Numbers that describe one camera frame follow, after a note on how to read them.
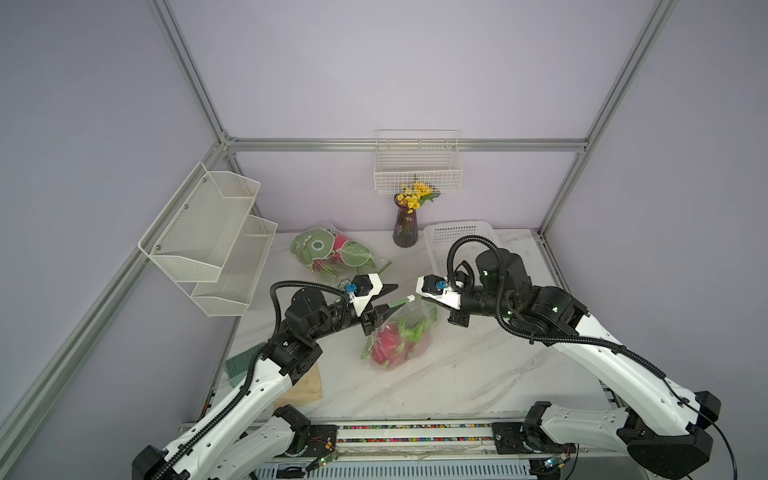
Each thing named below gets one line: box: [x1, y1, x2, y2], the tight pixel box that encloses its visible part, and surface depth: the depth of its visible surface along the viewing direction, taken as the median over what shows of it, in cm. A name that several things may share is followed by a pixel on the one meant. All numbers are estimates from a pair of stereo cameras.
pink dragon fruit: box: [372, 312, 438, 368], surface depth 72 cm
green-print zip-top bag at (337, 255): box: [290, 222, 392, 290], surface depth 106 cm
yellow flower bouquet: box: [397, 180, 441, 214], surface depth 100 cm
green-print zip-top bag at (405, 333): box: [360, 295, 439, 372], surface depth 72 cm
